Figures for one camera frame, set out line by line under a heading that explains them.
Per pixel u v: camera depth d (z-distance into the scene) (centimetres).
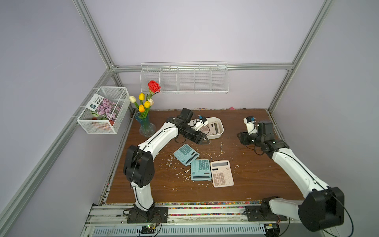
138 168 48
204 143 74
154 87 82
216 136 102
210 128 105
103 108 74
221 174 85
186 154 94
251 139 71
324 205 40
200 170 87
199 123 75
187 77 99
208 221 72
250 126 74
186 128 73
